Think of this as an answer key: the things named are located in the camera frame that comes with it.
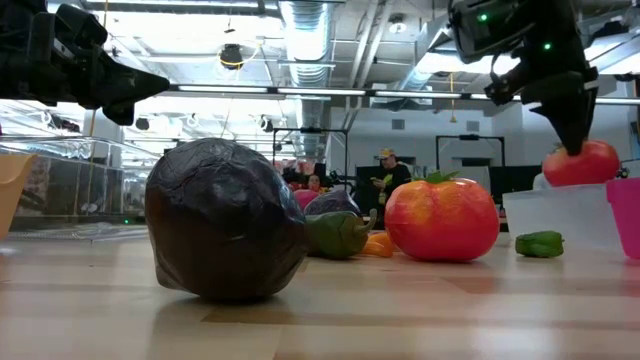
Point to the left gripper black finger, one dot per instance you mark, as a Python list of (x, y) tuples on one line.
[(120, 114), (130, 85)]

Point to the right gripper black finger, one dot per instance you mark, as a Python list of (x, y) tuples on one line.
[(572, 125)]

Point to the stubby green pepper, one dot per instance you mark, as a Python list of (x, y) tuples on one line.
[(540, 244)]

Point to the orange red bell pepper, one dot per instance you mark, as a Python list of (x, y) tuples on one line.
[(442, 225)]

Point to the large dark green pepper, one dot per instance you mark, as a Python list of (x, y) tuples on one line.
[(335, 235)]

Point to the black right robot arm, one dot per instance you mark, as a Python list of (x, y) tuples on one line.
[(500, 25)]

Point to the large clear plastic bin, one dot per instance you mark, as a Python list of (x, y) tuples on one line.
[(100, 150)]

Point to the black monitor screen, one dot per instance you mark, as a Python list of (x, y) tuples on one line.
[(515, 182)]

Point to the small frosted plastic bin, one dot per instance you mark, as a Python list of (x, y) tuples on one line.
[(560, 215)]

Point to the black dome ceiling fixture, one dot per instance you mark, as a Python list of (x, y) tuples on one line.
[(231, 55)]

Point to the red plastic basket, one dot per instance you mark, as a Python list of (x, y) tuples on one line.
[(627, 215)]

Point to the yellow plastic basket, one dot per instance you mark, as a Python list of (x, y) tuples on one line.
[(12, 190)]

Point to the person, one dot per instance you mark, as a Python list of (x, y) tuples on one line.
[(395, 177), (314, 182)]

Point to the long ceiling light strip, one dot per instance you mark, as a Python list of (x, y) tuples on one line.
[(320, 91)]

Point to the orange chili pepper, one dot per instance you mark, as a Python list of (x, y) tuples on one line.
[(380, 246)]

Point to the black metal stand frame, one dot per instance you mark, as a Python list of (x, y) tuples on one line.
[(470, 136)]

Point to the silver ventilation duct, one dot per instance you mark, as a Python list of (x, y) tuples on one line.
[(306, 45)]

